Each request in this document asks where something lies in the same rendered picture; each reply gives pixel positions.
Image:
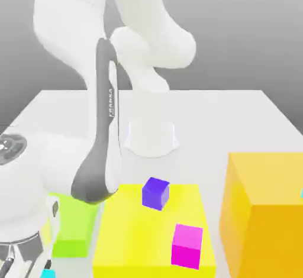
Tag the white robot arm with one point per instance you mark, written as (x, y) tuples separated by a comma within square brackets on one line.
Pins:
[(66, 46)]

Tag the small purple cube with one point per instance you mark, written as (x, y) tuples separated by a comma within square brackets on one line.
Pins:
[(155, 194)]

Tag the small magenta cube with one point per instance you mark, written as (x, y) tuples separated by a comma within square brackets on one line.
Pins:
[(187, 247)]

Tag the large yellow box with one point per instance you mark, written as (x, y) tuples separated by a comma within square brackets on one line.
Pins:
[(142, 235)]

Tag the large green box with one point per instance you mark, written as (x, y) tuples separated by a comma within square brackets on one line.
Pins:
[(73, 226)]

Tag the large orange box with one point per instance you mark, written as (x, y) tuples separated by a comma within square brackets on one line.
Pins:
[(267, 223)]

